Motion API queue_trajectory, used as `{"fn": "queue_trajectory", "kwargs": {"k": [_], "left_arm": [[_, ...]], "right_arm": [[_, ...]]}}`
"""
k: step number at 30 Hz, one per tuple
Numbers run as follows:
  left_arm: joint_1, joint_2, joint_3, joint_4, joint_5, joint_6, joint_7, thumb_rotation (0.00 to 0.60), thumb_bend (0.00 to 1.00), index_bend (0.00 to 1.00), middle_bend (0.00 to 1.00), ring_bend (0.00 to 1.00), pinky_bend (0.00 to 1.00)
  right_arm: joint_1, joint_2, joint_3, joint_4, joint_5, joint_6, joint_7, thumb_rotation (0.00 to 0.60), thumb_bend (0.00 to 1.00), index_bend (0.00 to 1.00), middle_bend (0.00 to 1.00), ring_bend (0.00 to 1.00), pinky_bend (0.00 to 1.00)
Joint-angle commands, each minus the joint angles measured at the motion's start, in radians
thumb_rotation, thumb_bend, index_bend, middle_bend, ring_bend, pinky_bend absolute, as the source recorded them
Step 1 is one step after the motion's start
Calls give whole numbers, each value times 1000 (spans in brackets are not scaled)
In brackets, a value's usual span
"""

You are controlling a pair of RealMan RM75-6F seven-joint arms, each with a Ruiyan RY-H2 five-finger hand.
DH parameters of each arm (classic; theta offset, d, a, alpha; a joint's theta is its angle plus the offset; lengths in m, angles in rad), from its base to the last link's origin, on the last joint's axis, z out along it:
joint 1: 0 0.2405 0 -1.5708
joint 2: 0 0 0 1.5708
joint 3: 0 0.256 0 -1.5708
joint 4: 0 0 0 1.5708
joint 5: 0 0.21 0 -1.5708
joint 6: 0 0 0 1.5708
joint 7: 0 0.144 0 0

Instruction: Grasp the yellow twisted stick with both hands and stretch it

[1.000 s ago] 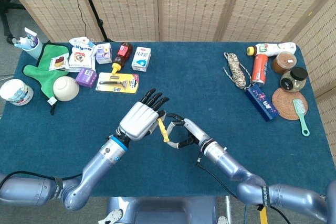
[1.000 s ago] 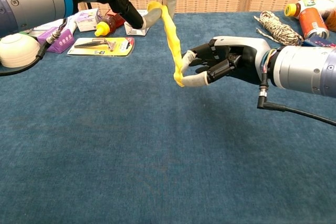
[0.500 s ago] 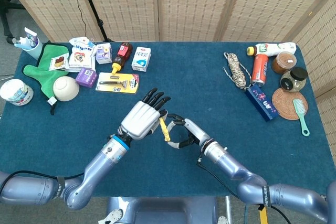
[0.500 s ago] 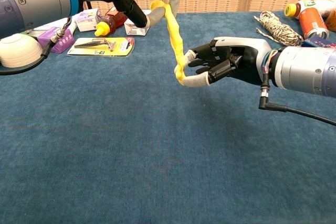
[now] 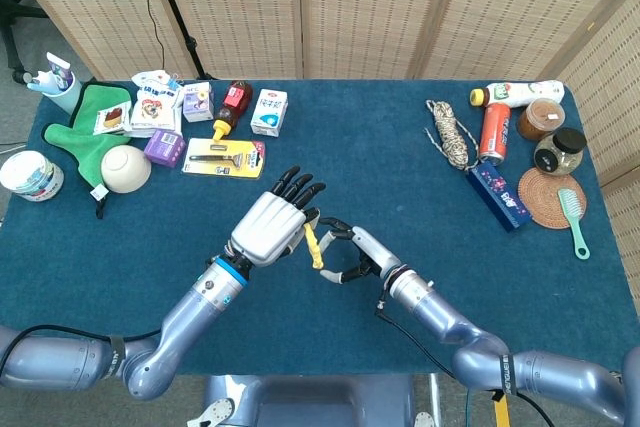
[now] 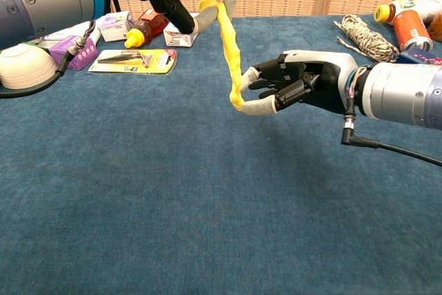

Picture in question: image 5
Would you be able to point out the small purple box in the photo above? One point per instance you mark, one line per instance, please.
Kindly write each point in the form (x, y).
(165, 148)

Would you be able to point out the cake picture snack packet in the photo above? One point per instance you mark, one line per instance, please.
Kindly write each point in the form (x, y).
(112, 118)

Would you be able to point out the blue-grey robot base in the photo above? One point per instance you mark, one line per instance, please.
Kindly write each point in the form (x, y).
(310, 402)

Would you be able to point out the white blue milk carton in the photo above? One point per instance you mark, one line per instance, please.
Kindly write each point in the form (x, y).
(270, 112)

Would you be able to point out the white bottle yellow cap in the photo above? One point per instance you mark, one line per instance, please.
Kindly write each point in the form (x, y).
(520, 93)

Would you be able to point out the yellow floor tape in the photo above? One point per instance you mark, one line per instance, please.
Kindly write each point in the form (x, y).
(501, 414)

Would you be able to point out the round woven coaster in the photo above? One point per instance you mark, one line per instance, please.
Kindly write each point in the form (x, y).
(540, 194)

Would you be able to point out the brown paste plastic jar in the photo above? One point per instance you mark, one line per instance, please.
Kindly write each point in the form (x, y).
(540, 119)

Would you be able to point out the blue binder clip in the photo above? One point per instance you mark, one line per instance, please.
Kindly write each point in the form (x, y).
(174, 81)

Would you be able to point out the light blue toothbrush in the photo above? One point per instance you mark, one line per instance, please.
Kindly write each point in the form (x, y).
(42, 81)

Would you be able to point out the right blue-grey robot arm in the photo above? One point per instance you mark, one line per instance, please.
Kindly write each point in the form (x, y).
(450, 317)

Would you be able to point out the white blue toothpaste tube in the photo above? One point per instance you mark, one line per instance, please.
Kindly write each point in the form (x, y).
(60, 72)

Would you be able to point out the orange drink can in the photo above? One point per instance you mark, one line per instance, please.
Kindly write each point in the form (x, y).
(495, 134)

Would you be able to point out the pale teal cup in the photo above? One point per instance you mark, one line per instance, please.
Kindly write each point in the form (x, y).
(67, 99)

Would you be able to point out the white blue plastic packet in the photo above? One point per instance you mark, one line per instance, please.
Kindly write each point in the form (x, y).
(152, 81)

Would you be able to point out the green microfibre cloth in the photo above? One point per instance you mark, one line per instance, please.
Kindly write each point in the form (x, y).
(90, 147)

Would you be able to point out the mint green hair brush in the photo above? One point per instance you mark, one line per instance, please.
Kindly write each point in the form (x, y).
(570, 204)

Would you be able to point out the white cartoon snack bag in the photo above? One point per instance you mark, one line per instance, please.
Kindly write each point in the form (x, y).
(155, 114)

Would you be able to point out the black tripod stand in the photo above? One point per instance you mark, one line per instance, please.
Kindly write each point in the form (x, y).
(172, 7)

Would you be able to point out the purple white drink carton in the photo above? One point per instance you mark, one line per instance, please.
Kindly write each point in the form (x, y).
(197, 103)

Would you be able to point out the long dark blue box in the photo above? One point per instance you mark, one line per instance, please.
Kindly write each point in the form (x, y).
(500, 197)

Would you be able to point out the white tub with blue label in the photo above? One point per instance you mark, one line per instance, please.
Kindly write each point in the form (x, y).
(30, 177)

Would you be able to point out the brown sauce bottle yellow cap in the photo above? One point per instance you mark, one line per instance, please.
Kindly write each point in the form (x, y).
(235, 102)

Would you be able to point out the black office chair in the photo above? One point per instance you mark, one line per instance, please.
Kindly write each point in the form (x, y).
(10, 12)

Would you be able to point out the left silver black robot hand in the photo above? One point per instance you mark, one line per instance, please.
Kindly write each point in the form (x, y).
(270, 232)

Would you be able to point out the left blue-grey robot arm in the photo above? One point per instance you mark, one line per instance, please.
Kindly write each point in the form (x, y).
(190, 312)

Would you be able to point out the glass jar black lid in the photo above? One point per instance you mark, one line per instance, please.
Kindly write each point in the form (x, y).
(560, 152)

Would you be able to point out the cream upturned bowl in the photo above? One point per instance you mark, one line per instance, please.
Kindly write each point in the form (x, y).
(125, 169)

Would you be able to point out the razor in yellow blister pack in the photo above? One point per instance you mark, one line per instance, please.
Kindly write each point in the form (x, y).
(225, 159)

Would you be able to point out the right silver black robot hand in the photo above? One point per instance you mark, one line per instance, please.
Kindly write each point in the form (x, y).
(375, 249)

